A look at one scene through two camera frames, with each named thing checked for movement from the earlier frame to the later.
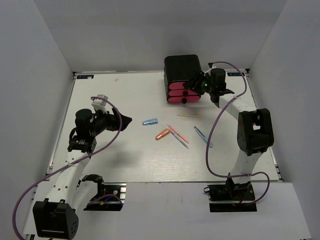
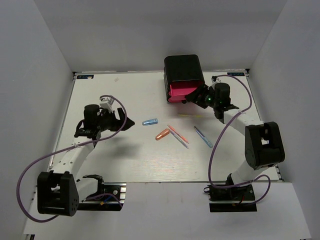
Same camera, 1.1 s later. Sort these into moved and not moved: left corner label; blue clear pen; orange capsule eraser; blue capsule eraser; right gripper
Moved: right gripper
Not moved: blue clear pen; blue capsule eraser; left corner label; orange capsule eraser
